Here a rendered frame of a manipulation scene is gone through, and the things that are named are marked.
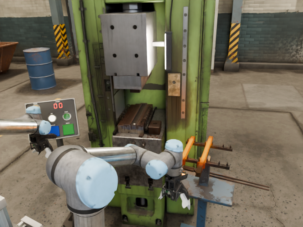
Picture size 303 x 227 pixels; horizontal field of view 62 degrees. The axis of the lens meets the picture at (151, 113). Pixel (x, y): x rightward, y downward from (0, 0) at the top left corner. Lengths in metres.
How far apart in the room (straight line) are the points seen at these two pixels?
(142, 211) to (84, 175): 1.74
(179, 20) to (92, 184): 1.36
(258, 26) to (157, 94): 5.62
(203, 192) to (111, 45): 1.15
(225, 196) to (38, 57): 5.31
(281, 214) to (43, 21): 8.34
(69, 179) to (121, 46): 1.19
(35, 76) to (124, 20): 4.86
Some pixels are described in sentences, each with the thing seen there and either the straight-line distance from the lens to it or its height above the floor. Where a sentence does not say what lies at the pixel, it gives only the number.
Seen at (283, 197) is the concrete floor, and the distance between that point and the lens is 2.98.
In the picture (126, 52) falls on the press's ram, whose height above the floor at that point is 1.53.
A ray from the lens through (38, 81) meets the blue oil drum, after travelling 6.42.
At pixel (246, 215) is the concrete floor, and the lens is 2.66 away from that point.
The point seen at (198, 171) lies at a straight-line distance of 1.48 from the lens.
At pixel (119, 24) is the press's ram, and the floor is 1.70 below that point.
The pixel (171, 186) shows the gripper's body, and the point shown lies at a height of 1.08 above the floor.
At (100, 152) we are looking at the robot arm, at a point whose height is 1.37.
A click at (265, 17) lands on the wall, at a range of 7.60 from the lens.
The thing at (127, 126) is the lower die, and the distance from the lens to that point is 1.91.
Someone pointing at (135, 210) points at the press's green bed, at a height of 0.16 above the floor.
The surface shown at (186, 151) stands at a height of 0.94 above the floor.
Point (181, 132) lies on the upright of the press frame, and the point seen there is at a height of 0.88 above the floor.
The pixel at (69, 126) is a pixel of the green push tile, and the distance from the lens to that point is 1.91.
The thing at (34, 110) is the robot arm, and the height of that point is 1.28.
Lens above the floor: 1.83
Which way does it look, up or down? 24 degrees down
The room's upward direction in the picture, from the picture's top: 2 degrees counter-clockwise
